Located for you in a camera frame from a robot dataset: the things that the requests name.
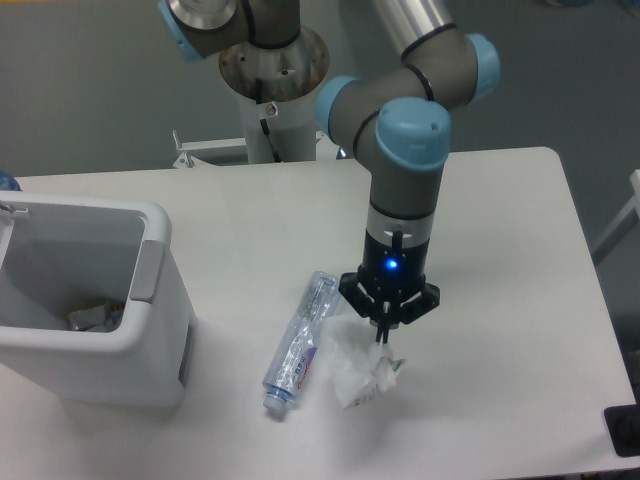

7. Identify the crushed clear plastic bottle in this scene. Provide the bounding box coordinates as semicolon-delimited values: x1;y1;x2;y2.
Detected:
262;271;340;420

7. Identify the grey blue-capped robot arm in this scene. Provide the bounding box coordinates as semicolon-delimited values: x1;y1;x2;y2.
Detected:
158;1;501;343

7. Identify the blue object at left edge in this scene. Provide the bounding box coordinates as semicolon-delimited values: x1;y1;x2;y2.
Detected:
0;170;21;191

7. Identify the white frame at right edge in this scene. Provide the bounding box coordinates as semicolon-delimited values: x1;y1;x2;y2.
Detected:
591;169;639;266

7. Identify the black clamp at table corner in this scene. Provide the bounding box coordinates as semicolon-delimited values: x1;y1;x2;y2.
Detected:
604;404;639;458

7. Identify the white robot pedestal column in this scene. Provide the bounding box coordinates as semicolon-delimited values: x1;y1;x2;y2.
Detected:
219;27;329;164

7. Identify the clear plastic wrapper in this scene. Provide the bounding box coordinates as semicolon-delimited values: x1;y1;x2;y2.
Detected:
321;314;406;410

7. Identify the black pedestal cable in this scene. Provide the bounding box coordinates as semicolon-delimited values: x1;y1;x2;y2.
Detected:
254;77;282;164

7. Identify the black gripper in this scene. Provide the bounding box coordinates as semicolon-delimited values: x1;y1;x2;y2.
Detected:
339;231;441;344

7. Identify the white left base bracket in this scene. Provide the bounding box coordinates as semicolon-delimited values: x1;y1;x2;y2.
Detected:
172;130;248;169

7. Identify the white base bracket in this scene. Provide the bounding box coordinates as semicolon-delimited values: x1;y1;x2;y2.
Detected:
172;130;248;169
315;131;349;161

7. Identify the trash inside the can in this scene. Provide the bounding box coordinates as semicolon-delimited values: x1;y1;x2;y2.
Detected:
67;300;126;333

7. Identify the white right base bracket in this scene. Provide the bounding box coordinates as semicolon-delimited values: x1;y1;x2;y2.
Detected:
315;131;349;161

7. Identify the white trash can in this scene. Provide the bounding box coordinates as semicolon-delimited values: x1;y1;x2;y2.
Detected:
1;191;196;407

